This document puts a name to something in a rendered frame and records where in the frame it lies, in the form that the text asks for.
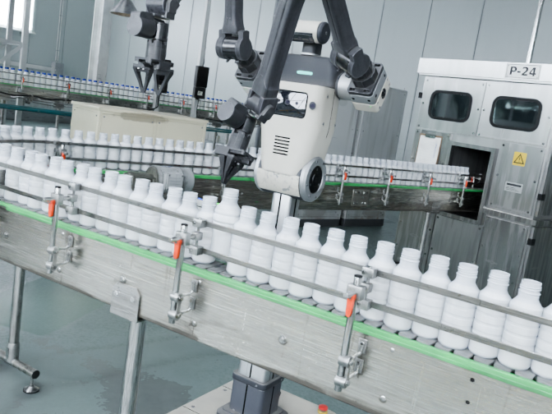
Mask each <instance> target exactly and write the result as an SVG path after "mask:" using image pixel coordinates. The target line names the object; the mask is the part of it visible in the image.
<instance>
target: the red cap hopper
mask: <svg viewBox="0 0 552 414"><path fill-rule="evenodd" d="M15 1H16V0H9V2H8V13H7V32H6V38H5V39H2V38H0V44H2V45H0V50H2V49H3V48H5V53H4V57H3V58H1V59H0V61H1V62H2V63H3V62H4V64H3V70H5V67H9V70H8V71H9V72H10V62H11V56H12V55H14V54H15V53H16V52H18V51H19V50H21V53H20V63H19V69H22V74H24V73H25V67H26V58H27V48H28V38H29V28H30V9H31V0H25V4H24V14H23V24H22V34H21V42H20V41H15V40H12V32H13V22H14V11H15ZM12 45H19V46H17V47H16V48H14V49H13V50H12ZM16 105H20V106H22V105H23V99H16ZM6 113H7V110H6V109H4V117H3V125H5V123H6ZM21 115H22V111H19V110H16V112H15V122H14V126H21Z"/></svg>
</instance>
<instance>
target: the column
mask: <svg viewBox="0 0 552 414"><path fill-rule="evenodd" d="M113 5H114V0H95V5H94V20H93V29H92V37H91V45H90V61H89V69H88V77H87V83H88V80H92V82H91V83H92V84H93V83H94V81H97V85H98V84H99V82H100V81H102V82H103V85H105V82H106V75H107V67H108V52H109V45H110V36H111V29H112V20H113V14H112V13H110V11H111V10H112V9H113Z"/></svg>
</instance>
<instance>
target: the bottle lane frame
mask: <svg viewBox="0 0 552 414"><path fill-rule="evenodd" d="M51 224H52V218H50V217H47V216H44V215H42V214H37V213H36V212H32V211H29V210H27V209H22V208H20V207H18V206H15V205H13V204H8V203H6V202H4V201H0V260H3V261H6V262H7V263H9V264H12V265H15V266H17V267H19V268H22V269H25V270H27V271H29V272H31V273H33V274H37V275H38V276H41V277H43V278H46V279H48V280H51V281H53V282H55V283H58V284H61V285H62V286H65V287H67V288H70V289H72V290H75V291H77V292H80V293H82V294H85V295H86V296H88V297H92V298H94V299H96V300H98V301H101V302H104V303H106V304H108V305H111V300H112V292H113V285H114V284H115V283H116V282H121V283H125V284H127V285H130V286H132V287H134V288H138V290H139V293H140V295H141V298H140V311H139V317H140V318H141V319H144V320H147V321H149V322H151V323H154V324H156V325H159V326H161V327H164V328H165V329H169V330H171V331H173V332H175V333H177V334H180V335H183V336H185V337H187V338H190V339H193V340H195V341H197V342H199V343H203V344H204V345H206V346H209V347H212V348H214V349H216V350H219V351H221V352H224V353H227V354H228V355H230V356H233V357H236V358H238V359H240V360H243V361H246V362H248V363H250V364H252V365H254V366H258V367H259V368H262V369H264V370H267V371H269V372H272V373H274V374H276V375H279V376H282V377H283V378H286V379H288V380H291V381H293V382H296V383H298V384H301V385H303V386H306V387H307V388H309V389H313V390H315V391H317V392H319V393H322V394H325V395H327V396H329V397H331V398H335V399H337V400H338V401H341V402H343V403H346V404H348V405H351V406H353V407H356V408H358V409H361V410H362V411H365V412H368V413H370V414H552V387H550V386H548V385H545V384H541V383H538V382H536V380H535V379H526V378H523V377H521V376H518V375H515V373H514V372H513V371H512V372H510V373H509V372H507V371H504V370H500V369H497V368H494V366H493V364H492V365H490V366H488V365H485V364H482V363H480V362H477V361H473V358H470V359H467V358H465V357H462V356H458V355H455V354H453V351H451V352H446V351H444V350H441V349H438V348H436V347H435V345H431V346H429V345H426V344H424V343H419V342H417V341H416V338H414V339H409V338H404V337H402V336H399V335H398V333H390V332H388V331H385V330H382V329H381V327H379V328H376V327H373V326H370V325H368V324H364V321H362V322H358V321H354V325H353V331H352V339H351V343H350V348H349V353H348V355H349V356H353V355H355V354H357V353H358V351H357V348H358V343H359V338H364V339H366V340H368V341H367V346H366V353H365V354H364V353H362V354H361V355H360V356H359V357H358V358H360V359H362V360H364V363H363V368H362V372H361V374H357V375H356V376H355V377H354V378H352V379H350V380H349V381H351V383H350V385H349V386H347V387H346V388H345V389H342V392H337V391H335V390H334V385H335V384H334V379H335V376H336V375H337V371H338V357H339V355H340V353H341V348H342V344H343V335H344V330H345V325H346V321H347V317H346V316H341V315H336V314H334V313H332V311H331V310H330V311H326V310H322V309H320V308H317V307H316V306H310V305H307V304H305V303H302V302H301V301H295V300H293V299H290V298H287V296H280V295H278V294H275V293H273V292H272V291H270V292H268V291H265V290H264V289H261V288H259V287H254V286H251V285H249V284H246V283H245V282H243V283H242V282H239V281H237V280H234V279H232V278H227V277H224V276H222V275H219V274H215V273H212V272H209V271H207V269H201V268H198V267H195V266H194V265H190V264H186V263H183V266H182V277H181V283H180V290H179V292H180V293H182V294H183V293H187V292H190V291H191V280H192V279H195V280H198V286H197V292H193V293H192V294H191V295H189V296H185V297H183V301H182V303H181V309H180V311H184V310H186V309H188V304H189V298H190V296H192V297H195V309H194V310H190V311H188V312H187V313H184V314H182V316H181V318H180V319H179V320H176V321H175V324H170V323H169V322H168V320H169V318H168V311H169V310H170V307H171V300H170V294H171V292H172V291H173V282H174V275H175V268H176V263H177V261H176V260H174V259H172V257H170V258H168V257H166V256H163V255H160V254H156V253H153V252H151V251H150V250H144V249H141V248H139V247H138V246H133V245H130V244H128V243H125V242H122V241H119V240H115V239H112V238H110V237H106V236H103V235H100V234H98V233H95V232H91V231H89V230H85V229H83V228H80V227H77V226H74V225H71V224H70V223H64V222H62V221H59V220H58V221H57V238H56V246H57V247H58V248H59V247H66V246H67V243H68V236H69V235H70V236H73V246H72V247H69V248H68V249H66V250H61V251H59V253H58V254H57V263H62V262H65V261H66V258H67V251H71V252H72V254H71V262H68V263H66V264H63V265H58V266H57V269H56V270H55V271H53V273H52V274H47V269H46V267H45V264H46V262H47V261H48V252H47V248H48V246H49V242H50V233H51Z"/></svg>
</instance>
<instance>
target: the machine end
mask: <svg viewBox="0 0 552 414"><path fill-rule="evenodd" d="M417 72H418V73H419V75H422V76H425V82H424V86H423V91H422V92H419V95H418V98H421V104H420V108H419V113H418V118H417V122H416V130H415V135H414V139H413V144H412V152H411V157H410V161H409V162H412V163H415V158H416V151H417V146H418V142H419V138H420V134H421V133H425V134H432V135H436V136H442V137H443V139H442V144H441V148H440V152H439V159H438V163H437V165H438V164H439V165H446V166H447V165H448V166H455V167H456V166H457V167H466V168H469V173H470V174H474V173H475V174H484V175H486V177H481V181H480V182H481V183H485V185H484V186H475V185H474V187H473V188H484V189H483V193H482V197H481V204H480V208H479V212H465V211H439V213H438V214H431V215H430V222H429V227H428V232H427V236H426V240H425V248H424V252H423V256H422V261H421V269H420V271H421V273H422V274H424V273H426V272H427V271H428V270H429V267H430V266H429V264H430V260H431V257H432V255H443V256H446V257H448V258H449V259H450V260H449V269H448V277H449V279H450V280H451V282H452V281H453V280H454V279H455V278H456V277H457V272H458V266H459V263H461V262H463V263H469V264H473V265H476V266H478V270H477V271H478V273H477V278H476V285H477V287H478V288H479V290H482V289H484V288H485V287H486V286H487V284H488V279H489V278H490V277H489V276H490V271H491V270H492V269H496V270H501V271H504V272H507V273H509V274H510V277H509V279H510V280H509V283H508V284H509V286H508V294H509V296H510V297H511V298H512V299H514V297H516V296H517V295H518V291H519V290H518V289H519V288H520V287H519V286H521V285H520V283H521V282H522V278H528V279H532V280H536V281H538V282H540V283H542V285H541V287H542V289H541V291H540V294H541V295H540V298H539V302H540V304H541V305H542V307H544V308H546V307H547V306H549V305H550V304H551V303H552V64H539V63H522V62H489V61H472V60H455V59H438V58H421V57H420V61H419V67H418V71H417ZM424 217H425V211H400V214H399V219H398V226H397V231H396V236H395V240H394V244H395V247H394V248H395V250H394V252H393V253H394V255H393V260H397V261H399V262H400V260H401V259H400V257H402V256H401V254H402V253H403V248H412V249H415V250H418V246H419V242H420V237H421V230H422V225H423V221H424Z"/></svg>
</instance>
